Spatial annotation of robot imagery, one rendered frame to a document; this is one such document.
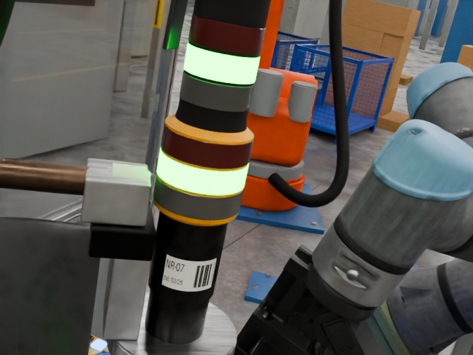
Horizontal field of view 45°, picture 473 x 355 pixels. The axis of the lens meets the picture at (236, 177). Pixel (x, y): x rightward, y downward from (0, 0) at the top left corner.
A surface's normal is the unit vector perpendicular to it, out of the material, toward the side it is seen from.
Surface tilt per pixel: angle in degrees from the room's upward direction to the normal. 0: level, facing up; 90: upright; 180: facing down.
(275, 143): 90
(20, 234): 36
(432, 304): 64
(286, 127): 90
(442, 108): 55
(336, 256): 81
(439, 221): 98
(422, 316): 71
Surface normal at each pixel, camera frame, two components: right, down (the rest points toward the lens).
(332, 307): -0.32, 0.28
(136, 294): 0.20, 0.37
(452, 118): -0.43, -0.54
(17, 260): 0.40, -0.50
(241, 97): 0.70, 0.36
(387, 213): -0.52, 0.14
